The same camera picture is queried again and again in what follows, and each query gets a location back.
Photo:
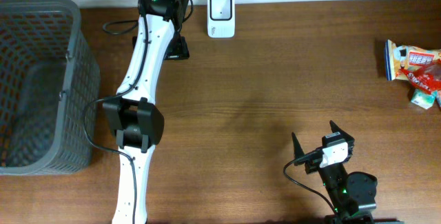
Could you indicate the teal tissue pack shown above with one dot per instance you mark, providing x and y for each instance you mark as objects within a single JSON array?
[{"x": 422, "y": 99}]

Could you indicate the yellow wet wipes pack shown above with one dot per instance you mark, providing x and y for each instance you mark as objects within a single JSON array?
[{"x": 397, "y": 57}]

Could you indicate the red snack bag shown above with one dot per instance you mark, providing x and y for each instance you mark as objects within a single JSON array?
[{"x": 426, "y": 78}]

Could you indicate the orange tissue pack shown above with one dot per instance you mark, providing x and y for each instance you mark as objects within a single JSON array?
[{"x": 438, "y": 97}]

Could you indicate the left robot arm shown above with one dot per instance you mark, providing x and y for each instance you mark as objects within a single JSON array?
[{"x": 132, "y": 114}]

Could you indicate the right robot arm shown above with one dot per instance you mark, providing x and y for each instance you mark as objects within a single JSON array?
[{"x": 351, "y": 195}]

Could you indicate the white barcode scanner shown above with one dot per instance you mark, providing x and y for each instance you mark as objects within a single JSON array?
[{"x": 221, "y": 18}]

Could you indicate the grey plastic mesh basket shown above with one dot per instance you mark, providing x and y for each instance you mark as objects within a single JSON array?
[{"x": 48, "y": 77}]

